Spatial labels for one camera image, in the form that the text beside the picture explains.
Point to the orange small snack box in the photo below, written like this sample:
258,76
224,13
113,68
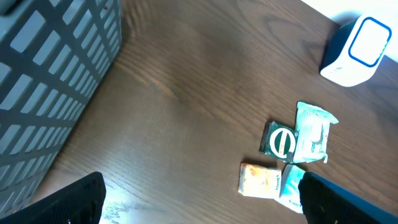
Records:
258,181

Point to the teal snack packet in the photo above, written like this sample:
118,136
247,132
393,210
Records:
313,126

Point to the green white small box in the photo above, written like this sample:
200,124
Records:
289,192

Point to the white barcode scanner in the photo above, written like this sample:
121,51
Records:
355,51

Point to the grey plastic mesh basket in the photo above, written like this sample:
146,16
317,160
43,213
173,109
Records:
54,55

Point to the round green label package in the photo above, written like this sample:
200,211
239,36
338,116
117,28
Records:
279,141

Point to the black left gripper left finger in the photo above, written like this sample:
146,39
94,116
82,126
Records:
79,202

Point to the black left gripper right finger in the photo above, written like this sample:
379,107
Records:
325,202

